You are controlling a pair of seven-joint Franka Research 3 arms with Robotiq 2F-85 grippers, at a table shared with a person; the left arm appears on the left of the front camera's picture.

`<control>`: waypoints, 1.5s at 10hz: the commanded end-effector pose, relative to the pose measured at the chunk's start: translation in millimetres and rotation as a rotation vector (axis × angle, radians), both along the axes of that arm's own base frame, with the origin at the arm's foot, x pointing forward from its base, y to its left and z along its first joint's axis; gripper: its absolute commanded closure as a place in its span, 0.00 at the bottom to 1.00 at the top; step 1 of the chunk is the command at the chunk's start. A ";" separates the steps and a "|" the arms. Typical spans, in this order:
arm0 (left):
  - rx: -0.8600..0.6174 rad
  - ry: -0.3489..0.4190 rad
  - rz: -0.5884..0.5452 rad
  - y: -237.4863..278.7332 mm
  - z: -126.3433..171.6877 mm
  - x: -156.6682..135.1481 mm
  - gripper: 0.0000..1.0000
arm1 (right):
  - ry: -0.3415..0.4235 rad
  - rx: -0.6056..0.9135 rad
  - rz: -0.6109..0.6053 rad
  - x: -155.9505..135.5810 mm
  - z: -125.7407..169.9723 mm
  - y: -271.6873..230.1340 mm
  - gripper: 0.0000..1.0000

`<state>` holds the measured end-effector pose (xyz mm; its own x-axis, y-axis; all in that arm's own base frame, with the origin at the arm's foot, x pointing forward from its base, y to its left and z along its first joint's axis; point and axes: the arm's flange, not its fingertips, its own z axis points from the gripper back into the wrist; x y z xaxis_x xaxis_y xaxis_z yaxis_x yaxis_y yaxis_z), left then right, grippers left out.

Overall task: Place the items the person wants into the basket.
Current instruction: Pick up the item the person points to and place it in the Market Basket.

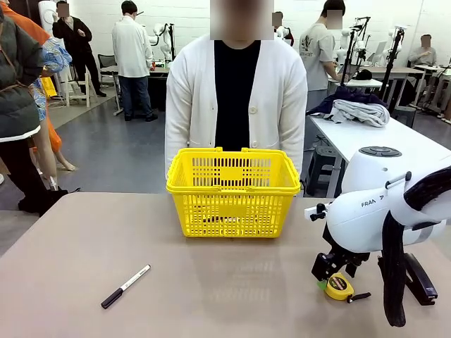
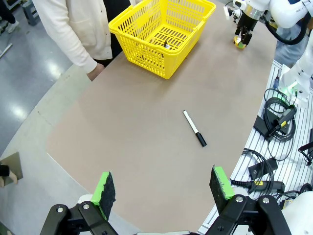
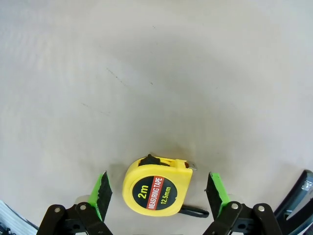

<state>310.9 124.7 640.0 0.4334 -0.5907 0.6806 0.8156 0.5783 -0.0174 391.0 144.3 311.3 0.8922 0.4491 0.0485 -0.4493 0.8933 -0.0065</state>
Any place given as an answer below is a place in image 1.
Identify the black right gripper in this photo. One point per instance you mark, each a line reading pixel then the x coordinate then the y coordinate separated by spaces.
pixel 352 257

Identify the yellow tape measure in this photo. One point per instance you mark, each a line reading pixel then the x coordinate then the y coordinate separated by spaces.
pixel 340 287

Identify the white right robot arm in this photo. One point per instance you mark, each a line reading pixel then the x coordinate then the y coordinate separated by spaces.
pixel 356 214

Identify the person's right forearm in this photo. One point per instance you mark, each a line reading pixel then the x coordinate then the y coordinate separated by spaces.
pixel 176 148

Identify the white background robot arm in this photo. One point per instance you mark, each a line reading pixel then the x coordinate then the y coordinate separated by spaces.
pixel 165 47

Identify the person's left forearm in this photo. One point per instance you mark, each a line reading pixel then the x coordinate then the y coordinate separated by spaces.
pixel 294 148

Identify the yellow plastic shopping basket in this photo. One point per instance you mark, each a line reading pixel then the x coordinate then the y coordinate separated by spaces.
pixel 234 210

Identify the person in white cardigan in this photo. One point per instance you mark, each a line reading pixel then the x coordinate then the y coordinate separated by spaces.
pixel 236 88

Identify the seated person in grey sweater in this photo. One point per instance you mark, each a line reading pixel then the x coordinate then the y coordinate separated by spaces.
pixel 423 54

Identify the black stapler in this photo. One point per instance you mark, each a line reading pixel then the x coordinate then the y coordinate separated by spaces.
pixel 426 288

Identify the grey plastic stool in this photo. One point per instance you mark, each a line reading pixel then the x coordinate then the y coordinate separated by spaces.
pixel 322 169
pixel 403 114

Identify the large white table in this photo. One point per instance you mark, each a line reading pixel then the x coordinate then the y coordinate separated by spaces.
pixel 405 141

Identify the pile of grey clothes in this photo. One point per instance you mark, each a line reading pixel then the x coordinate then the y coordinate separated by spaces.
pixel 347 95

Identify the black cap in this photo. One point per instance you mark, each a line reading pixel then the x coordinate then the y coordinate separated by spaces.
pixel 363 74

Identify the black and white marker pen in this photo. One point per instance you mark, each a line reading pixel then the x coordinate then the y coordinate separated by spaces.
pixel 130 281

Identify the black tripod stand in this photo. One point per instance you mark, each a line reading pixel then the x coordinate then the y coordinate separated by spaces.
pixel 391 67

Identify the man in grey t-shirt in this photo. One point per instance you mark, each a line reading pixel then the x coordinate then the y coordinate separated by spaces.
pixel 317 53

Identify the man in white coat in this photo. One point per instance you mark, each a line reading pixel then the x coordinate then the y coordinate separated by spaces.
pixel 132 53

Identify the black office chair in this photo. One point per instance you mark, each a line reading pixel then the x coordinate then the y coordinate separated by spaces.
pixel 105 65

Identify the white wooden stool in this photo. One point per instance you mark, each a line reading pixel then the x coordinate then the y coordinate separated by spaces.
pixel 79 89

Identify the yellow floor sign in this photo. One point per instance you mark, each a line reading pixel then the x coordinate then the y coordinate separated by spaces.
pixel 49 86

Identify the man in black clothes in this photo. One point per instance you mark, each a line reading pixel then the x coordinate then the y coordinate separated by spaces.
pixel 75 38

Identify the mannequin in orange and blue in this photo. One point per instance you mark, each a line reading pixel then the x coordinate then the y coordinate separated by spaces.
pixel 53 60

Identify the mannequin in dark puffer jacket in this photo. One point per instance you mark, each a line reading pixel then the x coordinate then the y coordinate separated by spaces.
pixel 17 88

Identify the white tower air conditioner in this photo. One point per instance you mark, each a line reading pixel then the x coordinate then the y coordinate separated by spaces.
pixel 47 14

